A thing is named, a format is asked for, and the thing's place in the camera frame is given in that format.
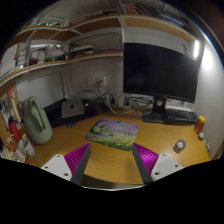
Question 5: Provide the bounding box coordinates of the small white jar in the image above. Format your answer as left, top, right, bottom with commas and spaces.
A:
198, 132, 205, 140

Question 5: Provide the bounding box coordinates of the small patterned computer mouse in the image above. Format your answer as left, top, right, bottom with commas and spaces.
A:
174, 139, 186, 152

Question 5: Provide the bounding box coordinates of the white mug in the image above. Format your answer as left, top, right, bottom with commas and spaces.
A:
18, 137, 35, 158

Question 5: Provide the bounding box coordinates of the black keyboard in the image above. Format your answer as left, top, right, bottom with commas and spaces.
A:
165, 108, 197, 125

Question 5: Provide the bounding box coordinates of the orange pill bottle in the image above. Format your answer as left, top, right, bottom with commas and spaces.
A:
194, 115, 206, 134

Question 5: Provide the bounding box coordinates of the silver mini desktop computer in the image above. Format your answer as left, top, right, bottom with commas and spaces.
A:
61, 99, 85, 118

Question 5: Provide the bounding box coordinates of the black computer monitor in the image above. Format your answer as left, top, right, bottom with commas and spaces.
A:
123, 43, 198, 124

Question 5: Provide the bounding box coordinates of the black flat box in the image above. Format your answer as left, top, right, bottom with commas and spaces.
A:
44, 98, 97, 127

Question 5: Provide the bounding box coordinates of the wooden wall shelf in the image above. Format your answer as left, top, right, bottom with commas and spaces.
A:
0, 13, 198, 88

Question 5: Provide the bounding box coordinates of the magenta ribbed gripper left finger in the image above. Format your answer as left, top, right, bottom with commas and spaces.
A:
42, 144, 91, 185

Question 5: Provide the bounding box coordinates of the green plastic watering can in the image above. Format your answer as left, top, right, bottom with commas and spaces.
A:
22, 96, 53, 145

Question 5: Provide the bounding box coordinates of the white wall power socket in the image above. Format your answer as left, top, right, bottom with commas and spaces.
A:
96, 76, 106, 87

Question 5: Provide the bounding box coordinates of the floral landscape mouse pad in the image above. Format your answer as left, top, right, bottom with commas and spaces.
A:
85, 118, 138, 151

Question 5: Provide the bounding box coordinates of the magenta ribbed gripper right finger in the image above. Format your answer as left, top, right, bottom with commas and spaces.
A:
132, 143, 182, 184

